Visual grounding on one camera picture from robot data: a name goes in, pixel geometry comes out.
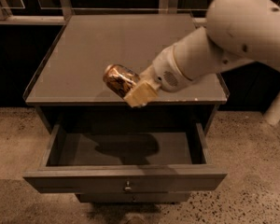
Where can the open grey top drawer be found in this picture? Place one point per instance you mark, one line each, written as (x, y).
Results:
(85, 163)

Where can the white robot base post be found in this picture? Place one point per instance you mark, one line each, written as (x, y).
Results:
(272, 115)

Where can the metal top drawer knob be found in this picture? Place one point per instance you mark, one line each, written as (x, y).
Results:
(127, 187)

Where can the grey lower drawer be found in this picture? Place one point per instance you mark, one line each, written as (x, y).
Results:
(150, 197)

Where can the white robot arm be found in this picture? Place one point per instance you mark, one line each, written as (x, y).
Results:
(237, 32)

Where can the metal railing frame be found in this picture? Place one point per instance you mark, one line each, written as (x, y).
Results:
(68, 3)

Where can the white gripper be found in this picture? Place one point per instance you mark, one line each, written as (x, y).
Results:
(163, 71)

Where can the grey drawer cabinet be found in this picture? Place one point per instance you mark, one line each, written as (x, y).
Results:
(68, 88)

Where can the orange soda can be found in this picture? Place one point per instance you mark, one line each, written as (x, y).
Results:
(120, 79)

